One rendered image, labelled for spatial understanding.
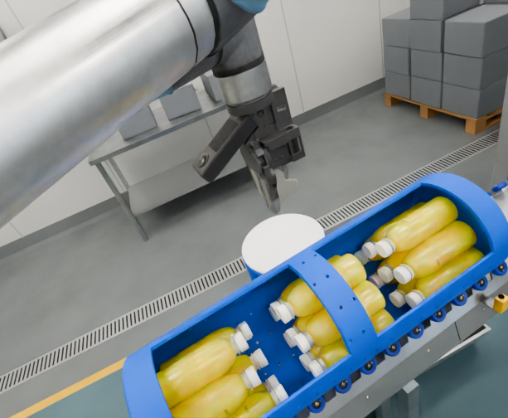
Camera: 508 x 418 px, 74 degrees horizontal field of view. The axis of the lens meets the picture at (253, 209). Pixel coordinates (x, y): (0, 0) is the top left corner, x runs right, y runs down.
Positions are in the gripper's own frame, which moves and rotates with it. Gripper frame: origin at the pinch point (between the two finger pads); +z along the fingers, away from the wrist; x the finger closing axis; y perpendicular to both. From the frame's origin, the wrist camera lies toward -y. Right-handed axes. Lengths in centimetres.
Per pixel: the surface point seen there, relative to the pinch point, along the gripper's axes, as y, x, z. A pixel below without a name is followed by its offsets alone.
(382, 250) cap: 22.3, -0.3, 25.9
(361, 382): 4, -11, 50
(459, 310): 36, -10, 50
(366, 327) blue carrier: 7.0, -12.9, 27.4
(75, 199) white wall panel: -107, 327, 109
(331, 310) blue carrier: 2.3, -9.0, 22.2
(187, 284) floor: -36, 154, 141
